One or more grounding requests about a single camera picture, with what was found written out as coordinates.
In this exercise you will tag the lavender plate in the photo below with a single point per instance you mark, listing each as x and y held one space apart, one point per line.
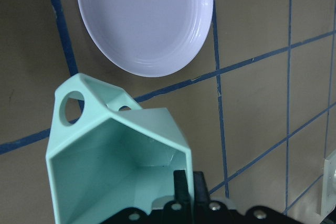
148 38

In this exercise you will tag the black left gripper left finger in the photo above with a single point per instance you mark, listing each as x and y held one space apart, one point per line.
181 207

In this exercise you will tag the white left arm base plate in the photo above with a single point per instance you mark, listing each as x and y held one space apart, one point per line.
328 186

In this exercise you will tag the mint green faceted cup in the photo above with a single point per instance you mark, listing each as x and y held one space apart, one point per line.
107 153

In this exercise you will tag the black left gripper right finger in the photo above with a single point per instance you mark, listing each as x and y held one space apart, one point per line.
201 194

